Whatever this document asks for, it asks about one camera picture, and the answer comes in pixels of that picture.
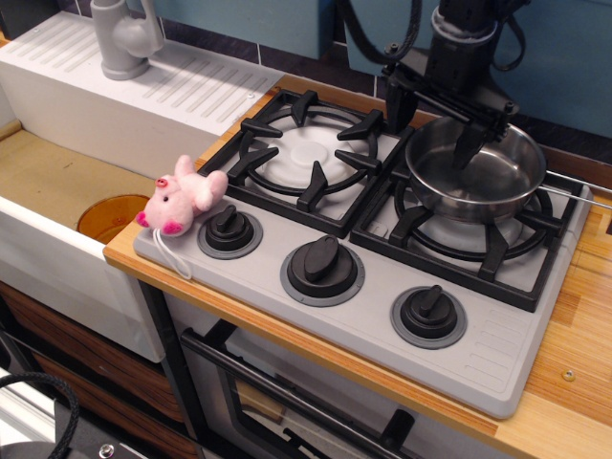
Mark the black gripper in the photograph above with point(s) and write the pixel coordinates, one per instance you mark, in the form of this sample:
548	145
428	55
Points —
453	76

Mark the stainless steel pan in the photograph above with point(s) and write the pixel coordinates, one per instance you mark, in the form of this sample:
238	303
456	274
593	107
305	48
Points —
494	185

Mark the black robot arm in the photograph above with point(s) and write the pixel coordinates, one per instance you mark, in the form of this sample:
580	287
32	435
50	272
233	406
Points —
468	16

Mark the black middle stove knob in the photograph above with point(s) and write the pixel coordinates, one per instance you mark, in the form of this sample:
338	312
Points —
322	273

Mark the black stove knob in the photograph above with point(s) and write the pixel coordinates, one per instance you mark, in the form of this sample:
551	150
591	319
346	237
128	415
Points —
429	317
322	273
229	234

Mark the grey toy stove top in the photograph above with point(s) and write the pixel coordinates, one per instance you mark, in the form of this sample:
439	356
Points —
486	369

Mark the black right stove knob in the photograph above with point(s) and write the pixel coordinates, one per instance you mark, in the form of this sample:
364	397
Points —
429	317

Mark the black left stove knob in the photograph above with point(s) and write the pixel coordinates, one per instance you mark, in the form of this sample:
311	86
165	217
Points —
229	234

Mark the black left burner grate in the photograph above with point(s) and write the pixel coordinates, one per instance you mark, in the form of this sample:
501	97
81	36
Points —
303	162

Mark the black burner grate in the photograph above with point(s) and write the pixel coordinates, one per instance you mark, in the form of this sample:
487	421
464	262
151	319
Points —
521	261
303	162

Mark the black right burner grate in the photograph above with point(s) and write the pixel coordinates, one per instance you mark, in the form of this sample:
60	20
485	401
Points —
521	261

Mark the pink stuffed pig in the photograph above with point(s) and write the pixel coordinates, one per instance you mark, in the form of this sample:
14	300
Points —
178	199

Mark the grey toy faucet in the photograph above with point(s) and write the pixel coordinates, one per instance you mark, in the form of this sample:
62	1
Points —
125	42

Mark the orange plastic plate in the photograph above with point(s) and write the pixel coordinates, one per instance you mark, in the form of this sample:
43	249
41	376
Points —
107	218

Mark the white toy sink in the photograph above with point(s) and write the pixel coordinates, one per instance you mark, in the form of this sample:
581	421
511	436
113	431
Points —
73	137

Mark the wooden drawer cabinet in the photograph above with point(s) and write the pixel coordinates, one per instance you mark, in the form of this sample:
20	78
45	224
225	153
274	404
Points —
116	387

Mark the oven door with black handle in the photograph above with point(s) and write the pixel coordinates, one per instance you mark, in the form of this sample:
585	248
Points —
280	405

